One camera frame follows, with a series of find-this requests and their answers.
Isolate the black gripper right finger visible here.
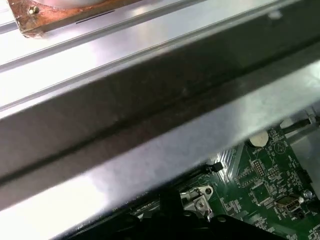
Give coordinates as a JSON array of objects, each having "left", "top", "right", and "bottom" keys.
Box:
[{"left": 169, "top": 192, "right": 286, "bottom": 240}]

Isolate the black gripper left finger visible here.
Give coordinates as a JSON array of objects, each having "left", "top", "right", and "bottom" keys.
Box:
[{"left": 107, "top": 192, "right": 176, "bottom": 240}]

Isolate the CPU socket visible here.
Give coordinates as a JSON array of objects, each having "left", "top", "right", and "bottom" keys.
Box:
[{"left": 179, "top": 184, "right": 214, "bottom": 218}]

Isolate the small silver finned heatsink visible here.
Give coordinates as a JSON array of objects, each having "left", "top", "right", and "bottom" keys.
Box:
[{"left": 216, "top": 149, "right": 240, "bottom": 182}]

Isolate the green motherboard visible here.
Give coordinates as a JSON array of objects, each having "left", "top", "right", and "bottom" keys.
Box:
[{"left": 119, "top": 127, "right": 320, "bottom": 240}]

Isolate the internal USB port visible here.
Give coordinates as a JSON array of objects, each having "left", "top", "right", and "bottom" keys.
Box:
[{"left": 274, "top": 195, "right": 305, "bottom": 214}]

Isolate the coin cell battery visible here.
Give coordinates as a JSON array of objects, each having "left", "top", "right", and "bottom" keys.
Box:
[{"left": 248, "top": 131, "right": 269, "bottom": 148}]

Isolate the black open PC case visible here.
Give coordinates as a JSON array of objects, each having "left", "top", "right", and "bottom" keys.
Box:
[{"left": 0, "top": 4, "right": 320, "bottom": 240}]

